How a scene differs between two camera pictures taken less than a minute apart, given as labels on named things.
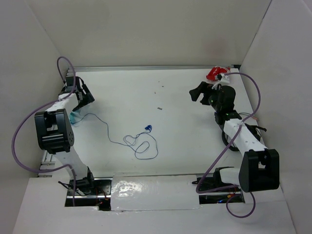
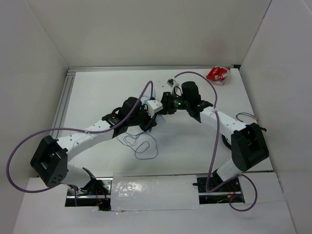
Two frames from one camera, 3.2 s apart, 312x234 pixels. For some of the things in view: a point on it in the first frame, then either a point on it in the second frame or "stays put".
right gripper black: (195, 92) → (166, 101)
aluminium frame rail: (47, 164) stays put
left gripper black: (87, 97) → (150, 122)
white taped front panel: (131, 192) stays put
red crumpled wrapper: (216, 70) stays put
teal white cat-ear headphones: (75, 116) → (152, 106)
